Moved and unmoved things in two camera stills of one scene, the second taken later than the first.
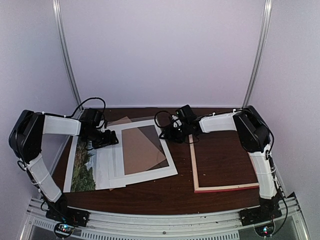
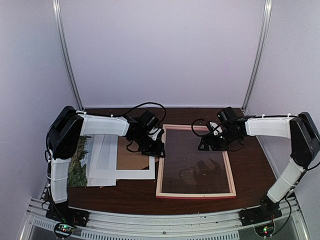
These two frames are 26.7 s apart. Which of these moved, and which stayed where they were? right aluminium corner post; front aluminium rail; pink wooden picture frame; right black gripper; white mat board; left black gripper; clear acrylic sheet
Moved: clear acrylic sheet; pink wooden picture frame; left black gripper; right black gripper; white mat board
Stayed: front aluminium rail; right aluminium corner post
